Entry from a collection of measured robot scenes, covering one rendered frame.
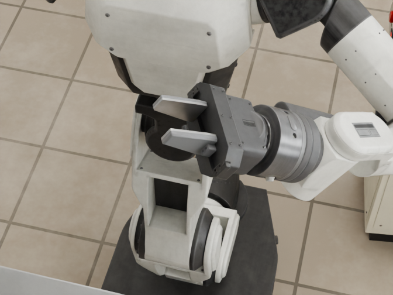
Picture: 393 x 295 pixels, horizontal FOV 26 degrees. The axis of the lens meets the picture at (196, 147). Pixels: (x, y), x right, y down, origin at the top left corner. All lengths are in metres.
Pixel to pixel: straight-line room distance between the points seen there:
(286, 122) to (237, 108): 0.06
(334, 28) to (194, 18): 0.21
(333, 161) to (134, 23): 0.44
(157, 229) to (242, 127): 0.86
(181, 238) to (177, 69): 0.52
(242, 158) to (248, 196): 1.53
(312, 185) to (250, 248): 1.32
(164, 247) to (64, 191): 0.93
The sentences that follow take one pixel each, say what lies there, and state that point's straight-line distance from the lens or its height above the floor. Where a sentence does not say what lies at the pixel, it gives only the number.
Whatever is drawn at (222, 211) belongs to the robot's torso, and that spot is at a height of 0.34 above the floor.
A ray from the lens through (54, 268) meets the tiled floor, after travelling 2.61.
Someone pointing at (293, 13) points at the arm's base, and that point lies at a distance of 1.32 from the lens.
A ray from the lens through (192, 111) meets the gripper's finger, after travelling 0.99.
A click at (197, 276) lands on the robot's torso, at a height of 0.49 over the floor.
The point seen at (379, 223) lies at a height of 0.15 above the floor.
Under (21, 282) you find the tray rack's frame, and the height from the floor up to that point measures 1.82.
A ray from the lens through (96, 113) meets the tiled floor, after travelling 2.92.
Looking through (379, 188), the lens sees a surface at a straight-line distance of 2.39.
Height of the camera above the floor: 2.27
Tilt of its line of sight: 54 degrees down
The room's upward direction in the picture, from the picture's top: straight up
